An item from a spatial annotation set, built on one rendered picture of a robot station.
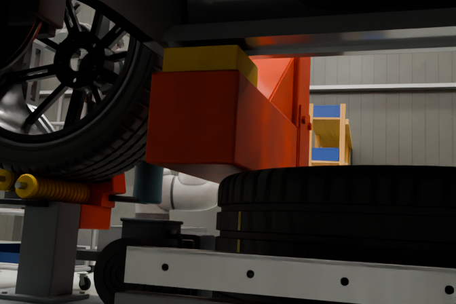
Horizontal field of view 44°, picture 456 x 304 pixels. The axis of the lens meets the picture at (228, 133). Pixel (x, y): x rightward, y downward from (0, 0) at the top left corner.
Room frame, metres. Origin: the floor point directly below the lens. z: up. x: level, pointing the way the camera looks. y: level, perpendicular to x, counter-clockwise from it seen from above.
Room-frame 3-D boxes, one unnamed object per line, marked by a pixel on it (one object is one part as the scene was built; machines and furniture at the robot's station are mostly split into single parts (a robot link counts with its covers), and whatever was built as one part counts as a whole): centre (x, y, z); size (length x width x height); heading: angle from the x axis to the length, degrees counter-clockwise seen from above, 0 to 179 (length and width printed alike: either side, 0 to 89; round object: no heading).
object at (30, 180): (1.45, 0.43, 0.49); 0.29 x 0.06 x 0.06; 162
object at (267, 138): (1.18, -0.02, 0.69); 0.52 x 0.17 x 0.35; 162
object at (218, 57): (1.02, 0.04, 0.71); 0.14 x 0.14 x 0.05; 72
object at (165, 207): (2.60, 0.31, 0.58); 0.18 x 0.16 x 0.22; 80
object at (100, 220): (1.58, 0.39, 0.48); 0.16 x 0.12 x 0.17; 162
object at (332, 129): (7.85, -1.47, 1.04); 2.33 x 0.61 x 2.07; 163
